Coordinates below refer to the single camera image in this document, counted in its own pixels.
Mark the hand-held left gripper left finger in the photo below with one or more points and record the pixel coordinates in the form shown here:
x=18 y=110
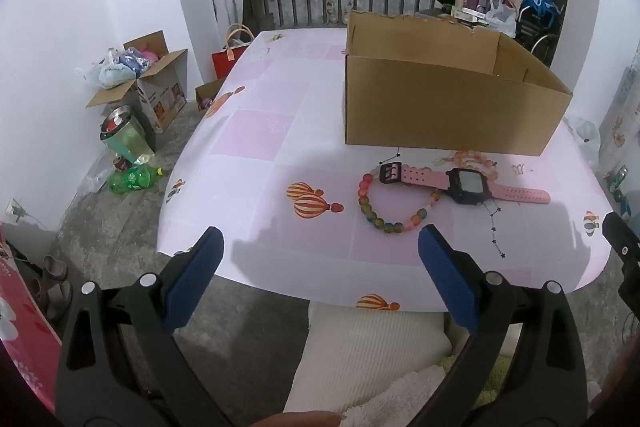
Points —
x=192 y=282

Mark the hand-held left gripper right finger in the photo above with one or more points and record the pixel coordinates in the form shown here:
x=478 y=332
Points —
x=447 y=279

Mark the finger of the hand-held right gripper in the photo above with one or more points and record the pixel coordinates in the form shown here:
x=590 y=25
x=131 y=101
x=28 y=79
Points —
x=622 y=237

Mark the pink digital watch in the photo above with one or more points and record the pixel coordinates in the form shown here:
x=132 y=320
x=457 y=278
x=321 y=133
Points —
x=467 y=187

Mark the brown cardboard box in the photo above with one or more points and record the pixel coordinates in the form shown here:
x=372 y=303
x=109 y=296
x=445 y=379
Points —
x=440 y=107

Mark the person's left hand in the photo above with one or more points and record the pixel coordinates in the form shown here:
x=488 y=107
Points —
x=300 y=419

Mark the green glass bottle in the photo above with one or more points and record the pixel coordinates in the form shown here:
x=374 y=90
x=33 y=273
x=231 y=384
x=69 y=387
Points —
x=619 y=182

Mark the cream ribbed knit fabric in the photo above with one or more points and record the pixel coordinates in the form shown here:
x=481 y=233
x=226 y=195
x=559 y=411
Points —
x=370 y=342

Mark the white plastic bag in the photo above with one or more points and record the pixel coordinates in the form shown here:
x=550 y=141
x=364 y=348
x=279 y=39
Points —
x=582 y=137
x=501 y=19

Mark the green plastic bottle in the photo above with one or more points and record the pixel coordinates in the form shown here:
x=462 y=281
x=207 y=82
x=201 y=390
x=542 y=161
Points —
x=132 y=179

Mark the cartoon printed roll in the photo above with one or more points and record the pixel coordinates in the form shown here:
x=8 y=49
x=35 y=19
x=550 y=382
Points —
x=622 y=107

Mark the pink slipper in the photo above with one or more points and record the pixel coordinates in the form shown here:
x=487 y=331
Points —
x=54 y=267
x=57 y=299

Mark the green bin with steel lid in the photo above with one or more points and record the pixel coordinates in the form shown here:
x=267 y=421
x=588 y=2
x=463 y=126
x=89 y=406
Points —
x=125 y=137

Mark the red floral board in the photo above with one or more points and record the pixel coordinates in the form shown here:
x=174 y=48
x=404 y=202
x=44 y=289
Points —
x=25 y=332

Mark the small open cardboard box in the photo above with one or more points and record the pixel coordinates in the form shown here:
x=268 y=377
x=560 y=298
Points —
x=207 y=94

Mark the printed open cardboard box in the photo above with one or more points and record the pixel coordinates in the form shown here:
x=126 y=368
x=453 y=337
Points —
x=160 y=92

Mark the wheelchair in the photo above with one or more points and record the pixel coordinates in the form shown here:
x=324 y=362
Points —
x=547 y=37

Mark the pale blue plastic bag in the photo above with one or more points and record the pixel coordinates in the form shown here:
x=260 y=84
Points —
x=116 y=74

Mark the red shopping bag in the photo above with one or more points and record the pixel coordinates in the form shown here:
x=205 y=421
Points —
x=227 y=57

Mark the white flat box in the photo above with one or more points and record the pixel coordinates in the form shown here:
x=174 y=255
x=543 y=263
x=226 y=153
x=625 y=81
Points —
x=470 y=14

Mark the grey cabinet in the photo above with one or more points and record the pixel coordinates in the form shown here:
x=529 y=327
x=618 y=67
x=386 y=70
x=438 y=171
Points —
x=429 y=13

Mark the white shoe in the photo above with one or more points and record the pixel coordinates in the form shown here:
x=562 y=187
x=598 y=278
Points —
x=347 y=11
x=331 y=11

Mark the wall socket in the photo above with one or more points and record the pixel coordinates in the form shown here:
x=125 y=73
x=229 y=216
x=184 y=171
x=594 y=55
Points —
x=15 y=211

